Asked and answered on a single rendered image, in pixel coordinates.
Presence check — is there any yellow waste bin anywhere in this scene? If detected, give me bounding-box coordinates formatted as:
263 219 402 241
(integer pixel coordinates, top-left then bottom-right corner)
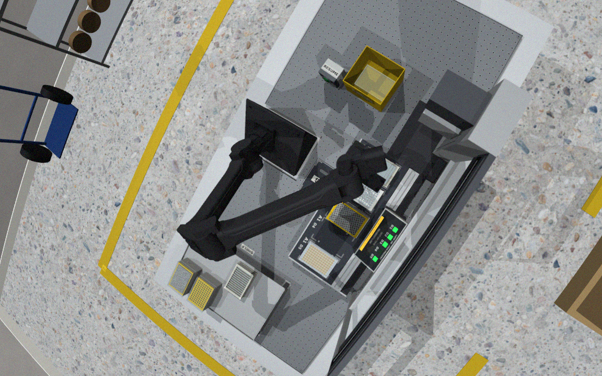
343 46 406 112

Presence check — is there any black rectangular nest with label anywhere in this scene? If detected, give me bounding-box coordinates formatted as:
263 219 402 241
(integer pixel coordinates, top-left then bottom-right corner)
298 159 334 190

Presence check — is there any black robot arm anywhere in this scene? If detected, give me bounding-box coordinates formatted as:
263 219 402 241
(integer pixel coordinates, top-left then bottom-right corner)
177 120 387 262

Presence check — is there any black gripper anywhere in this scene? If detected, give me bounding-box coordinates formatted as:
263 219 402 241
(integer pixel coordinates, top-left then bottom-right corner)
346 140 369 155

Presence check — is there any grey multi-trough reservoir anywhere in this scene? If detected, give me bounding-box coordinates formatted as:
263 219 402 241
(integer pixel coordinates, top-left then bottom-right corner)
377 158 400 187

